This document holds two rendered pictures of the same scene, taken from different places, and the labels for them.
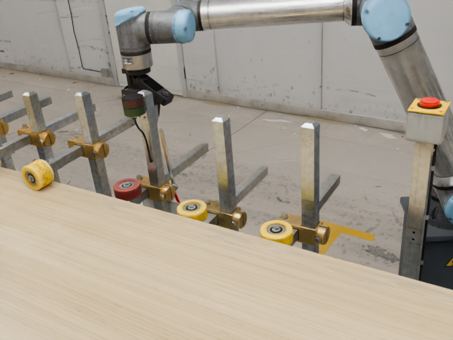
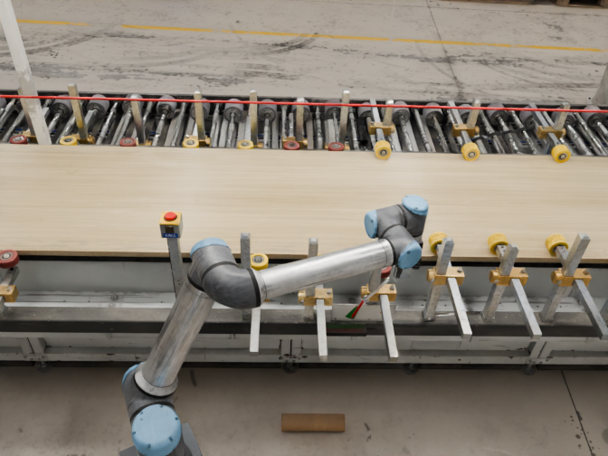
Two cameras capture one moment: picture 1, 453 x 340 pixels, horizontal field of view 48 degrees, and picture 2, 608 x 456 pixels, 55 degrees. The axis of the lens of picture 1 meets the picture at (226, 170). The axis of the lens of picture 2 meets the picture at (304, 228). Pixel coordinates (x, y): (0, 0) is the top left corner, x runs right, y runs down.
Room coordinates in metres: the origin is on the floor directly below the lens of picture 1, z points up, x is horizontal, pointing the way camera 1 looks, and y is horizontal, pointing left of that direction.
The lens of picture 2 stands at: (2.50, -0.96, 2.55)
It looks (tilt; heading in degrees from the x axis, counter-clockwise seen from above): 41 degrees down; 144
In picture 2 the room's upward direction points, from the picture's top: 3 degrees clockwise
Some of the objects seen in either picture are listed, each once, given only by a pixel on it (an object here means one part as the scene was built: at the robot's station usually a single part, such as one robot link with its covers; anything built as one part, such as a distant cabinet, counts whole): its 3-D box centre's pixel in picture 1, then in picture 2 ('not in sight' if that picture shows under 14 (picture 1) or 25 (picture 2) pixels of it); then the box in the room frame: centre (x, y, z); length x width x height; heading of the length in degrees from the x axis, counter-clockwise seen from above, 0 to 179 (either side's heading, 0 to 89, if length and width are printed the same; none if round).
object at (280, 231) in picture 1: (276, 246); (258, 268); (1.04, -0.11, 0.85); 0.08 x 0.08 x 0.11
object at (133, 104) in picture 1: (133, 100); not in sight; (1.35, 0.24, 1.16); 0.06 x 0.06 x 0.02
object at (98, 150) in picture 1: (88, 147); (444, 275); (1.53, 0.44, 0.95); 0.13 x 0.06 x 0.05; 57
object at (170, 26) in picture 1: (172, 25); (384, 223); (1.48, 0.12, 1.32); 0.12 x 0.12 x 0.09; 79
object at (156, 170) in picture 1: (155, 166); (375, 278); (1.39, 0.21, 0.93); 0.03 x 0.03 x 0.48; 57
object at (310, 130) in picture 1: (310, 208); (246, 280); (1.11, -0.21, 0.91); 0.03 x 0.03 x 0.48; 57
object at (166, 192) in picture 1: (152, 189); (377, 291); (1.40, 0.23, 0.85); 0.13 x 0.06 x 0.05; 57
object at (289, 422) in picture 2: not in sight; (312, 422); (1.36, -0.01, 0.04); 0.30 x 0.08 x 0.08; 57
